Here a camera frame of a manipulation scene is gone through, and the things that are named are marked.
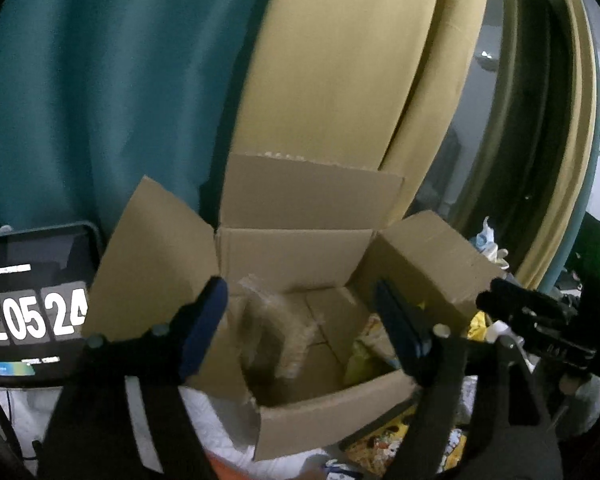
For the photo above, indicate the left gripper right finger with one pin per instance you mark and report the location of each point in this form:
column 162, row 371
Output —
column 419, row 346

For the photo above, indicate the tablet showing clock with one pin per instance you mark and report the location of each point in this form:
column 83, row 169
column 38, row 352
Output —
column 45, row 275

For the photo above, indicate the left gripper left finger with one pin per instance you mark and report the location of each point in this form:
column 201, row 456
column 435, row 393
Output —
column 177, row 349

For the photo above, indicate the brown cardboard box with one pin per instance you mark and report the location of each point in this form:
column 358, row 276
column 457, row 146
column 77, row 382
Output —
column 315, row 234

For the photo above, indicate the black window frame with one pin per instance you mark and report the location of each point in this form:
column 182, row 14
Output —
column 514, row 174

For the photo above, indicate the yellow cartoon snack bag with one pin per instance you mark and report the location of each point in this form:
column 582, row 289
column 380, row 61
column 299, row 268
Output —
column 374, row 447

